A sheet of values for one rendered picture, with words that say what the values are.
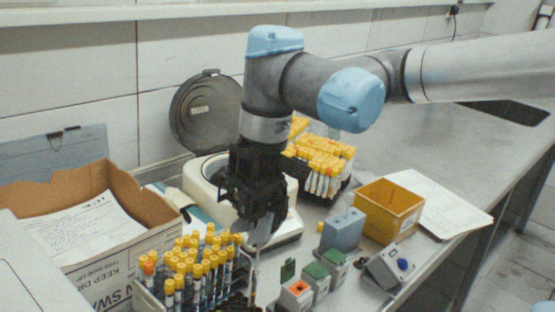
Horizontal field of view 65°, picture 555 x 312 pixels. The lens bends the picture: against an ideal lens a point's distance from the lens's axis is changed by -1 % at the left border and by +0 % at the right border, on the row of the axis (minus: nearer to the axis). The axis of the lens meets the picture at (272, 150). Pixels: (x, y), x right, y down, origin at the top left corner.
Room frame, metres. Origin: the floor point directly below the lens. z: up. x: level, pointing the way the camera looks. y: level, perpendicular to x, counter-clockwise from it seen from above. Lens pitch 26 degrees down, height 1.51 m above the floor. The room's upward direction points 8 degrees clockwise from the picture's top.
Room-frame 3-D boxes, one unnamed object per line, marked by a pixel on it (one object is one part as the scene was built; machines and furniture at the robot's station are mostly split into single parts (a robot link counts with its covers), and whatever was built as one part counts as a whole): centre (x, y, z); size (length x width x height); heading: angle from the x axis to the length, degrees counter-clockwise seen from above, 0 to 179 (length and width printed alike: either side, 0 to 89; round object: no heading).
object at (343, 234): (0.82, -0.18, 0.92); 0.10 x 0.07 x 0.10; 135
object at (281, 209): (0.58, -0.01, 1.13); 0.05 x 0.02 x 0.09; 51
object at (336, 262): (0.72, -0.16, 0.91); 0.05 x 0.04 x 0.07; 51
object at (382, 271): (0.76, -0.26, 0.92); 0.13 x 0.07 x 0.08; 51
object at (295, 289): (0.61, -0.08, 0.92); 0.05 x 0.04 x 0.06; 51
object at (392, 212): (0.94, -0.30, 0.93); 0.13 x 0.13 x 0.10; 47
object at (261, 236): (0.57, 0.00, 1.08); 0.06 x 0.03 x 0.09; 141
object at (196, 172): (0.92, 0.05, 0.94); 0.30 x 0.24 x 0.12; 42
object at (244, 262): (0.63, 0.11, 0.91); 0.20 x 0.10 x 0.07; 141
